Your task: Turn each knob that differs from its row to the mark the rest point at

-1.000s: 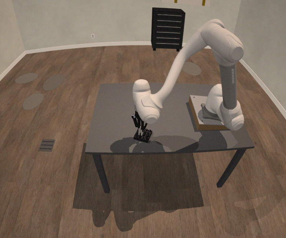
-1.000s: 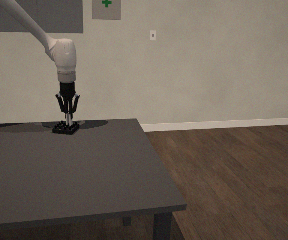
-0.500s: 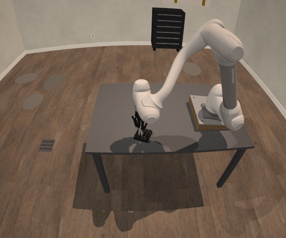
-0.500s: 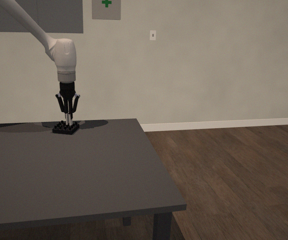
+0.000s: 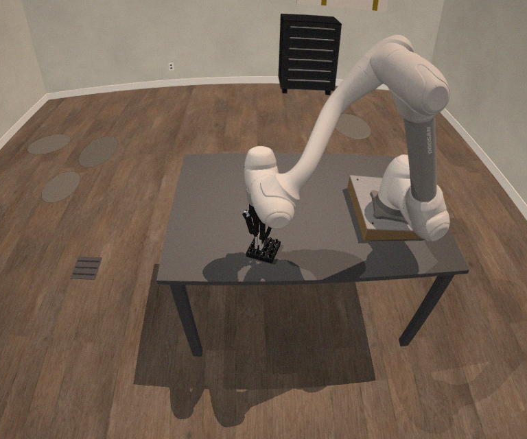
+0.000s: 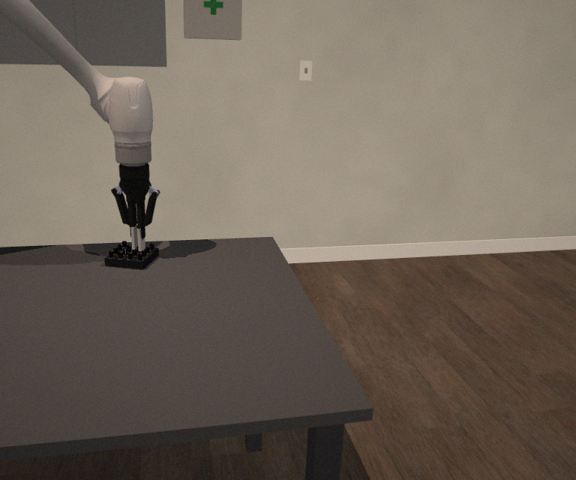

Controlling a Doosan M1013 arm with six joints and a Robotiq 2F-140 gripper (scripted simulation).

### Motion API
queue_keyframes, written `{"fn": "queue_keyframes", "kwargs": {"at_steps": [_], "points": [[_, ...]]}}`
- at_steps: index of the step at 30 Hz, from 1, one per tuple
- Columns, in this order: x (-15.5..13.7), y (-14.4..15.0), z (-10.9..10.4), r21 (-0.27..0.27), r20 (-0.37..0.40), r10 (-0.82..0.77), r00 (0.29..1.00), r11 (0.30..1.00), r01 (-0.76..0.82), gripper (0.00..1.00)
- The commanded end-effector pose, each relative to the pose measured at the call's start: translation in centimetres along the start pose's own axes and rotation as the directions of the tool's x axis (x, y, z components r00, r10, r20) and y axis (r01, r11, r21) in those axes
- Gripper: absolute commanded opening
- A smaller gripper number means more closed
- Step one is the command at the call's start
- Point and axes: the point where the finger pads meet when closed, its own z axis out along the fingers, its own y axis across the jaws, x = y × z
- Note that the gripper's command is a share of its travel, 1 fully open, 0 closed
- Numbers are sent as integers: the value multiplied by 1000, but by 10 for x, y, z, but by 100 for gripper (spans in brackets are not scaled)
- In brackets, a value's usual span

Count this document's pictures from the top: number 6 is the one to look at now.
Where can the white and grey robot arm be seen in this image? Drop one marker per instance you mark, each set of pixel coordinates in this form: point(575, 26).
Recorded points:
point(127, 107)

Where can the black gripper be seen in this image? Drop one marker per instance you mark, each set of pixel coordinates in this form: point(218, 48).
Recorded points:
point(133, 213)

